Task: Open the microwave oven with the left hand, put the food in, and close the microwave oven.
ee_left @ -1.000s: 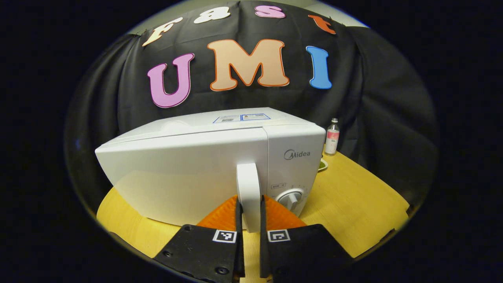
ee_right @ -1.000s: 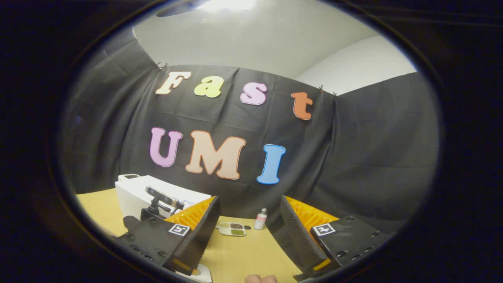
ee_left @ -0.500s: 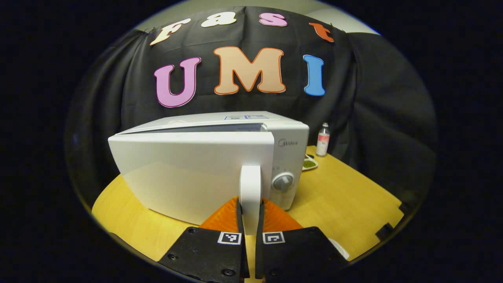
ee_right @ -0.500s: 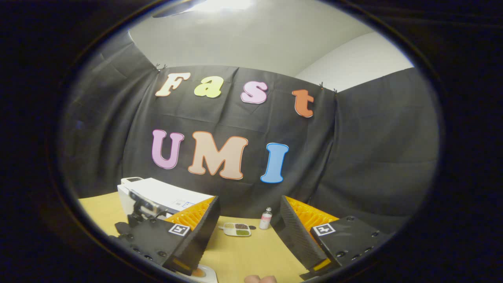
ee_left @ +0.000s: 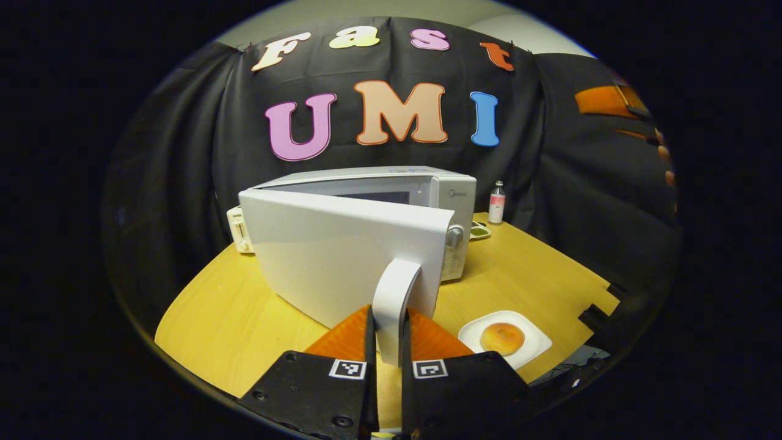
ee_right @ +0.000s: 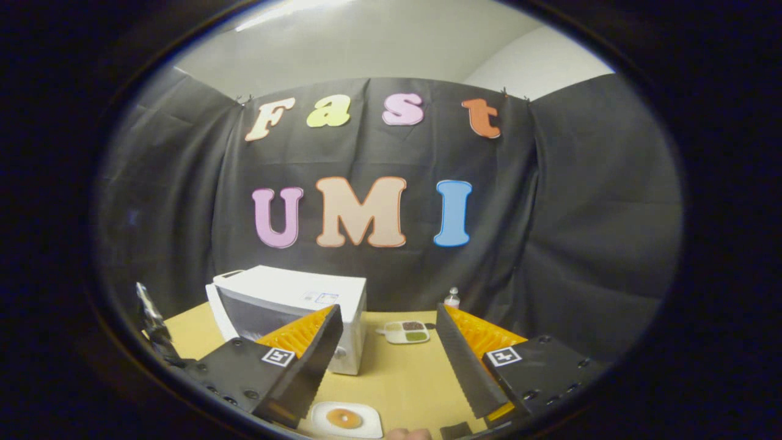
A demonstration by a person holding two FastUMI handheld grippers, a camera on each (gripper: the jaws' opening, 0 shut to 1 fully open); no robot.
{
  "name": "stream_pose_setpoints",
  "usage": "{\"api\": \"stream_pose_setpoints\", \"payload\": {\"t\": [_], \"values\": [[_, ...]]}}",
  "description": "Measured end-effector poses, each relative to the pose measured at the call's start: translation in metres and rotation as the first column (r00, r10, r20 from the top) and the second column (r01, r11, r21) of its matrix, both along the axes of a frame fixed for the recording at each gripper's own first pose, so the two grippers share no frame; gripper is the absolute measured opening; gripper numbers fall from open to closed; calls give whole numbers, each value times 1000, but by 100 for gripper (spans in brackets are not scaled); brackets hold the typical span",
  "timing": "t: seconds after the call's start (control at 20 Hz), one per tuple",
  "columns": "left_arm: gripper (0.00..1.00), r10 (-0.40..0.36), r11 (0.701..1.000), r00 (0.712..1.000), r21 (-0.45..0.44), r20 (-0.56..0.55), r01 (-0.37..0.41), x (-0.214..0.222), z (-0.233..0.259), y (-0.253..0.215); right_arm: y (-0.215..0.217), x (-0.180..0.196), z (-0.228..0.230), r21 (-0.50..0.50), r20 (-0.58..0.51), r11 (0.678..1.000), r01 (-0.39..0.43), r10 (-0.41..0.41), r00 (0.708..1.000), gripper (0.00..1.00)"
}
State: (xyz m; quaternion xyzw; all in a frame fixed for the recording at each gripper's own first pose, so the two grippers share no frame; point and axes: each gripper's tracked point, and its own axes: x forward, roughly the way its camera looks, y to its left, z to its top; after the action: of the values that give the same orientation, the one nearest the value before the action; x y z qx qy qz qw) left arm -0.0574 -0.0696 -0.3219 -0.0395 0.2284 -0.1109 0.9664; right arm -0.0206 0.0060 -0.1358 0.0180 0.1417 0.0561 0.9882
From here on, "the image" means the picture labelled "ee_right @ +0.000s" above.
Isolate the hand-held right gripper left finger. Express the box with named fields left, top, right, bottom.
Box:
left=182, top=304, right=345, bottom=430

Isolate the black backdrop cloth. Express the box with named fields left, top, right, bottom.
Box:
left=92, top=64, right=684, bottom=367

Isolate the white divided food tray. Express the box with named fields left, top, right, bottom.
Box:
left=383, top=320, right=431, bottom=345

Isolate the round orange food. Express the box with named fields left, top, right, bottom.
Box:
left=326, top=408, right=364, bottom=430

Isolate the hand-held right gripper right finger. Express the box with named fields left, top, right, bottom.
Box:
left=435, top=303, right=608, bottom=424

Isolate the white microwave oven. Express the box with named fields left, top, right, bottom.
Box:
left=206, top=265, right=368, bottom=375

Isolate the white square plate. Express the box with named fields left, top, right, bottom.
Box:
left=311, top=401, right=384, bottom=439

